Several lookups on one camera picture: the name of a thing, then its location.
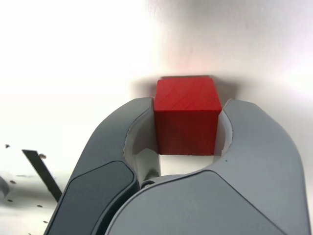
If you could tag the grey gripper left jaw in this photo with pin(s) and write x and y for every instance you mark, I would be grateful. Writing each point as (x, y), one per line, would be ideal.
(97, 186)

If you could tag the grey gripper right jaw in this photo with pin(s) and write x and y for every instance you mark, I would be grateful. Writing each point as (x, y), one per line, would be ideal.
(195, 210)

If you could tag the red cube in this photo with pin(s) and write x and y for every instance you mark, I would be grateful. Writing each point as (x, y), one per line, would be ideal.
(188, 122)

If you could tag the black tape strip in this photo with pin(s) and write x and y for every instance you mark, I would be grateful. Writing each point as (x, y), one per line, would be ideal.
(44, 176)

